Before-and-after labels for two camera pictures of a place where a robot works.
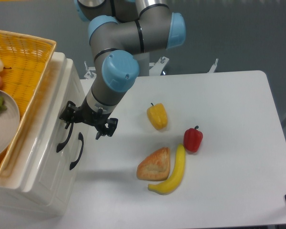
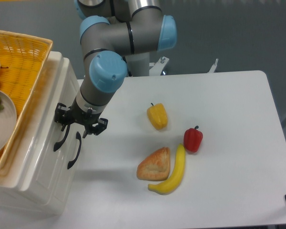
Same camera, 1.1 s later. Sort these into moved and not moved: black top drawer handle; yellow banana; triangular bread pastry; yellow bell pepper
Moved: black top drawer handle
Not moved: yellow banana; yellow bell pepper; triangular bread pastry
